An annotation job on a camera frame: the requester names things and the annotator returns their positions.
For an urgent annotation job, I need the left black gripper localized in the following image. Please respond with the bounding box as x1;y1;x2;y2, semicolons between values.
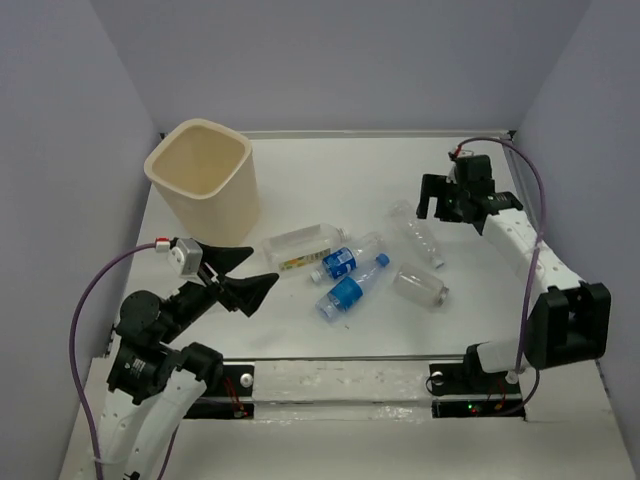
159;240;280;340

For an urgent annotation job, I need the clear thin bottle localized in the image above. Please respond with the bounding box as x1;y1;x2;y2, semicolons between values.
387;200;445;270

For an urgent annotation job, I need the square clear bottle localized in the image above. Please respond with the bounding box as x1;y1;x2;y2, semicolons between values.
262;223;351;273

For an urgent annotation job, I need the blue label bottle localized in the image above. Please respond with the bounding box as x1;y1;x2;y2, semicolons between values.
315;253;390;321
310;232;386;284

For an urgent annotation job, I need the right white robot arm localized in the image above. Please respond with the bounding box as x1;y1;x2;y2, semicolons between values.
416;155;612;392

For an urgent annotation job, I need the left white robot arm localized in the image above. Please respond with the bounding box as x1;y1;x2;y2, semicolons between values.
82;237;279;479

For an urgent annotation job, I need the cream plastic bin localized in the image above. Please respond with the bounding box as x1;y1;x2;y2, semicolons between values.
144;119;260;246

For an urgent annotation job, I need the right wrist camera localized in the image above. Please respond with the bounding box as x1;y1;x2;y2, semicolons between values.
447;147;475;183

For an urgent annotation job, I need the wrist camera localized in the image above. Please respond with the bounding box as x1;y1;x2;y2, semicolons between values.
447;147;475;183
155;237;203;278

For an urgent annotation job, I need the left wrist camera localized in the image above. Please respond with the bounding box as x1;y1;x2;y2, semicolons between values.
155;237;203;278

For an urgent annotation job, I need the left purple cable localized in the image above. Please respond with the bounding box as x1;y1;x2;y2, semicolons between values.
68;241;181;480

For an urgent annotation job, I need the purple cable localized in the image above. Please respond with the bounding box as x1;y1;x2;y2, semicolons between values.
454;138;547;416
68;241;181;480

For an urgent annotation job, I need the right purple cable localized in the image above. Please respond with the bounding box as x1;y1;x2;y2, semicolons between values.
454;138;547;416

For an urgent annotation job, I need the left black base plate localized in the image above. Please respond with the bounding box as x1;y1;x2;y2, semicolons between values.
185;362;255;420

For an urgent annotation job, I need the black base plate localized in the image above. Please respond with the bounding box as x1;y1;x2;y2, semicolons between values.
185;362;255;420
425;363;525;419

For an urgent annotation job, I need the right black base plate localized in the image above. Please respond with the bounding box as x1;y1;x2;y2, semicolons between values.
425;363;525;419

